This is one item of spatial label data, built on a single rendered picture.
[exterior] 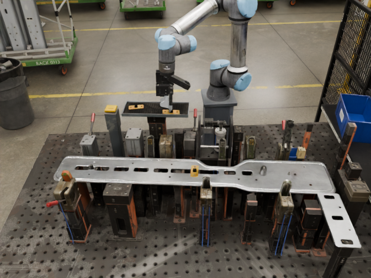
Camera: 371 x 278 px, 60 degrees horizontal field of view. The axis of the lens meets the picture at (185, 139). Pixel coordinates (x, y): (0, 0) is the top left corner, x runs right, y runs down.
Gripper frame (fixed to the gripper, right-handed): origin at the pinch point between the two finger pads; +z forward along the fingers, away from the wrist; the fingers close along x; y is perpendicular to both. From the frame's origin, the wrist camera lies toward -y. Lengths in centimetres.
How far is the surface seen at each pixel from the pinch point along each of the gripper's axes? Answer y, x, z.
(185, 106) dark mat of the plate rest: -8.4, -21.3, 10.2
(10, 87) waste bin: 167, -181, 77
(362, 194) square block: -84, 41, 20
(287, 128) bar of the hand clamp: -58, 6, 8
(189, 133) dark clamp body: -10.0, -6.2, 19.0
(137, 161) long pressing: 17.4, 6.1, 28.5
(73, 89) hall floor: 132, -279, 125
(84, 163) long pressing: 45, 5, 30
